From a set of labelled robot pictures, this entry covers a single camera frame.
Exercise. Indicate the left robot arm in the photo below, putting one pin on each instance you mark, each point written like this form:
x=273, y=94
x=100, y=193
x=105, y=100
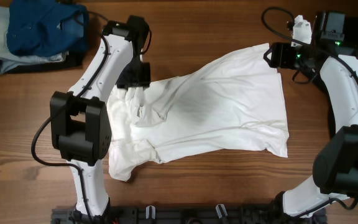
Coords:
x=79, y=119

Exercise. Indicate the white t-shirt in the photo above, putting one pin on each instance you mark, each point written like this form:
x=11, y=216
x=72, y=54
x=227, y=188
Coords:
x=234, y=102

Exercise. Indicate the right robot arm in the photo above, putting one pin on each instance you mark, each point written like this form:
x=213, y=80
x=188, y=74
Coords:
x=325, y=51

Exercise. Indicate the black folded garment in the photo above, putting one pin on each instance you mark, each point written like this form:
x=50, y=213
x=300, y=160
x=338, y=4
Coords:
x=73, y=59

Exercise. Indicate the light grey folded garment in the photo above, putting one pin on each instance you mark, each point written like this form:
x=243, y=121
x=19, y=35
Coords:
x=8, y=61

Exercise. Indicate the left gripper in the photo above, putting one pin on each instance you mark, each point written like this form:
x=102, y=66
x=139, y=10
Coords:
x=143, y=80

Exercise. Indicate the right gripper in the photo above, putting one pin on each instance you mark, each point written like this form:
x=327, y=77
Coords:
x=279, y=51

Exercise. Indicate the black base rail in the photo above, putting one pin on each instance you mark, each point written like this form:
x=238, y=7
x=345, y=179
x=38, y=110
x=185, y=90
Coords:
x=246, y=214

